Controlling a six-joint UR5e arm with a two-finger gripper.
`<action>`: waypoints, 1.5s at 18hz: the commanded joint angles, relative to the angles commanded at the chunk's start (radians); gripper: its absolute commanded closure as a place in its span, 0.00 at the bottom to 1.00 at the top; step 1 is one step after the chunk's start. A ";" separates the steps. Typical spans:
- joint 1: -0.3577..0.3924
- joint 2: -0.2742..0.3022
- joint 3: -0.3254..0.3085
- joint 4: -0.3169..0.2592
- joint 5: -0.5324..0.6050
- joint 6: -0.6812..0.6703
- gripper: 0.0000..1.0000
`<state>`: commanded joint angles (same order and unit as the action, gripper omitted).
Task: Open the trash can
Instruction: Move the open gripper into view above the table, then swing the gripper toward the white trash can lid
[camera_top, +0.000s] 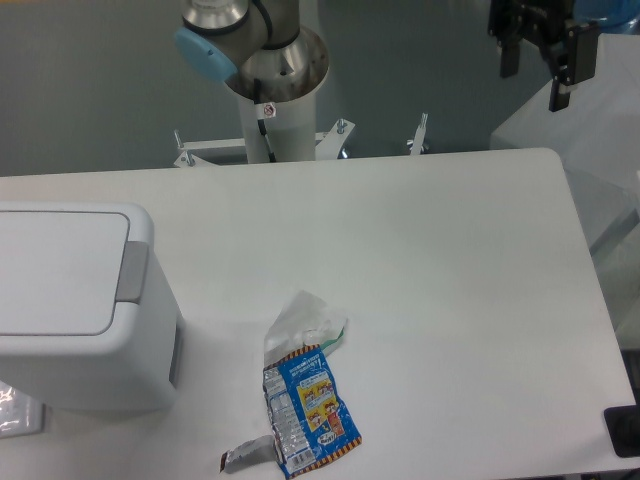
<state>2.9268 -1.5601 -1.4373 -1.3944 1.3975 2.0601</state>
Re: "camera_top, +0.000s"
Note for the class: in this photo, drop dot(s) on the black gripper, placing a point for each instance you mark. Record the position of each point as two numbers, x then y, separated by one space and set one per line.
544 24

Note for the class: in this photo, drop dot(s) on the white trash can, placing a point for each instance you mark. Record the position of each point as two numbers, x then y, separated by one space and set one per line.
89 321

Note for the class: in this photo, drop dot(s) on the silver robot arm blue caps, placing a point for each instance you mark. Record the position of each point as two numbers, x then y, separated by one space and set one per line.
261 51

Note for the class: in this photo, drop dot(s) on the blue plastic bag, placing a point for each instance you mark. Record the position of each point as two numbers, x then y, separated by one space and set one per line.
613 16

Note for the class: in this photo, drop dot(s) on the white side table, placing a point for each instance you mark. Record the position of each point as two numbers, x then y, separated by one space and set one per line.
596 136

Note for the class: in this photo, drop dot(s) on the silver levelling foot bolt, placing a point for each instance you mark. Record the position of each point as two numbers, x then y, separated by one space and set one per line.
417 144

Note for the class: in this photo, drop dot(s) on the clear white plastic wrapper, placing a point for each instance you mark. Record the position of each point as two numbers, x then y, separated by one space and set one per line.
306 320

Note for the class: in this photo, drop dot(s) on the black device at edge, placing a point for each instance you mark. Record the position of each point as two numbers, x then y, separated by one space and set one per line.
623 427

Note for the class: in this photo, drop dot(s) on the blue snack wrapper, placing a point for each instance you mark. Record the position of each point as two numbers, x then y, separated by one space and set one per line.
311 424

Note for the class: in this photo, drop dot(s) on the small silver brown wrapper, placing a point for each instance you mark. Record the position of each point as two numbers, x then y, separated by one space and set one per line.
248 454

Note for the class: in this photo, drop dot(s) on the clear plastic sheet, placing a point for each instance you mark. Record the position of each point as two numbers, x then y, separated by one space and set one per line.
21 414

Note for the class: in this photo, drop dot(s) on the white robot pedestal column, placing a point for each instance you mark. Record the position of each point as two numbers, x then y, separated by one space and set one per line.
276 132

